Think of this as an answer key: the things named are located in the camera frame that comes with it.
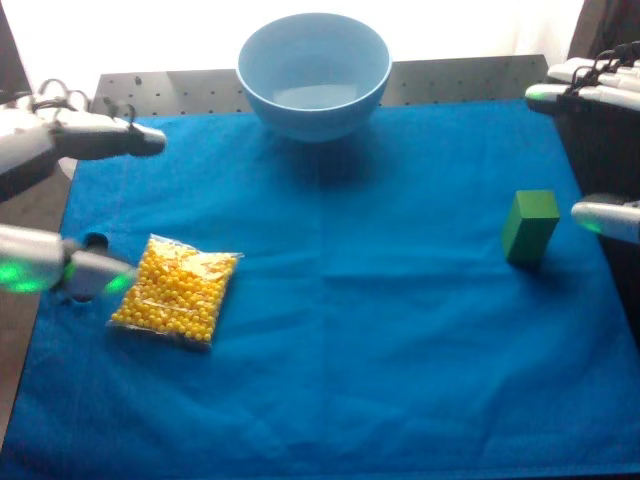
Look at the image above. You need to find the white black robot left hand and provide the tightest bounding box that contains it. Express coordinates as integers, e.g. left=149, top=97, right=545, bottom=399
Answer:
left=0, top=77, right=167, bottom=304

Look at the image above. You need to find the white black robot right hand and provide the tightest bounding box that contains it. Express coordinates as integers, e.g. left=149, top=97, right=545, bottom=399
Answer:
left=524, top=40, right=640, bottom=239

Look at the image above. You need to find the green wooden block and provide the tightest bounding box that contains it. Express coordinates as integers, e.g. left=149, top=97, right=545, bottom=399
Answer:
left=501, top=188, right=561, bottom=266

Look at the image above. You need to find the clear bag of yellow beads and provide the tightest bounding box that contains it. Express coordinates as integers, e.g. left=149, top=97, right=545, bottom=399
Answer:
left=105, top=232, right=245, bottom=353

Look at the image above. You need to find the dark curtain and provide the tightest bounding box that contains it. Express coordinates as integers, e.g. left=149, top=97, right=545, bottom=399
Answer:
left=567, top=0, right=640, bottom=61
left=0, top=0, right=31, bottom=96

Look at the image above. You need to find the light blue bowl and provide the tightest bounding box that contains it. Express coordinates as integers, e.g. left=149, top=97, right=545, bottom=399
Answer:
left=236, top=12, right=394, bottom=144

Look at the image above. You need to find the blue table cloth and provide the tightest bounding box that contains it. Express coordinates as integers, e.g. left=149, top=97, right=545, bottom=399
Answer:
left=0, top=99, right=640, bottom=480

